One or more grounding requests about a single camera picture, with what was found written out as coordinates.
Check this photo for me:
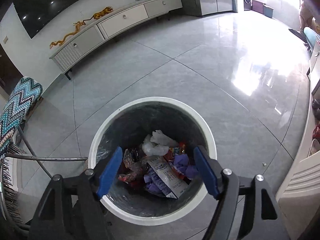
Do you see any teal storage box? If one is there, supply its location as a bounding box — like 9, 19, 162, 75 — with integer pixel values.
263, 4, 274, 18

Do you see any light blue chair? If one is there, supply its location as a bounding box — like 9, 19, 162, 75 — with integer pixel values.
303, 27, 319, 50

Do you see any beige sofa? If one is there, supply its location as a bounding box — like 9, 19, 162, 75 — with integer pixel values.
276, 39, 319, 239

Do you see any metal table leg frame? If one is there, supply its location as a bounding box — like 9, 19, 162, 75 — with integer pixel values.
0, 126, 90, 230

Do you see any standing person in beige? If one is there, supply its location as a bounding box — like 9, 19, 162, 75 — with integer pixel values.
299, 2, 319, 34

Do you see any white plastic bag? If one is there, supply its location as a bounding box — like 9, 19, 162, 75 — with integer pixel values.
142, 129, 179, 157

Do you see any zigzag patterned table cloth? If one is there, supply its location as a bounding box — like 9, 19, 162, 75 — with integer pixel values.
1, 76, 43, 163

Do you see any grey white TV cabinet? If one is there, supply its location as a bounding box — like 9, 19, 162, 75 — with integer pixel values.
50, 0, 182, 74

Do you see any white rimmed trash bin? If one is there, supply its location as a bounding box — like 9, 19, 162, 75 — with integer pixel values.
88, 97, 216, 226

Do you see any golden tiger figurine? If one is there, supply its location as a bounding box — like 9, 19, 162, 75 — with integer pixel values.
93, 7, 113, 20

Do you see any clear plastic bag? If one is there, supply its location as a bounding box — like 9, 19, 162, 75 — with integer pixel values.
123, 148, 147, 174

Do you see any red snack wrapper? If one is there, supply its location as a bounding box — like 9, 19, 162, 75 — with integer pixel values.
118, 172, 143, 183

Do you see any purple storage box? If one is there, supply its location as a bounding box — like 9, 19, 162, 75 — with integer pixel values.
252, 0, 264, 14

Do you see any dark brown entrance door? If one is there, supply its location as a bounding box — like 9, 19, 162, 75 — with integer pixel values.
0, 46, 23, 95

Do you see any golden dragon figurine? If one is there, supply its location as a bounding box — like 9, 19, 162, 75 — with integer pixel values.
49, 20, 86, 49

